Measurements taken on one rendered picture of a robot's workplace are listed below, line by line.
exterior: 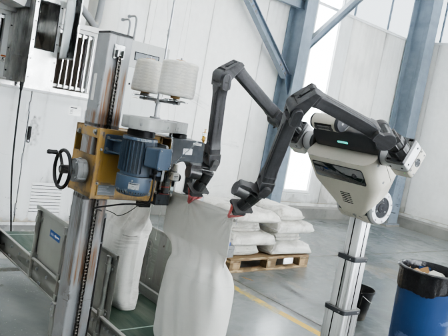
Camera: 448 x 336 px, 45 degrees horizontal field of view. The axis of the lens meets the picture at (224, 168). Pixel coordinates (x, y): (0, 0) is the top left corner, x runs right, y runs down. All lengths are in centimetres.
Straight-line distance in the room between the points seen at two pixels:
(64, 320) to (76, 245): 35
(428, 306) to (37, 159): 353
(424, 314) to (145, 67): 270
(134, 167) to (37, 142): 301
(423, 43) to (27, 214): 816
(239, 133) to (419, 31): 459
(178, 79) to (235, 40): 569
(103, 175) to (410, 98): 907
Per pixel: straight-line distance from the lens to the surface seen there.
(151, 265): 339
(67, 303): 262
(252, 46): 823
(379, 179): 236
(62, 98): 526
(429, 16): 1126
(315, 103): 194
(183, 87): 235
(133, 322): 288
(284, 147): 205
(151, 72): 259
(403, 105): 1109
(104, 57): 246
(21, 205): 529
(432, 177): 1088
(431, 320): 426
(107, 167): 244
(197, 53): 760
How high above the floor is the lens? 148
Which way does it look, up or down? 5 degrees down
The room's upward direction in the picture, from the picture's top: 10 degrees clockwise
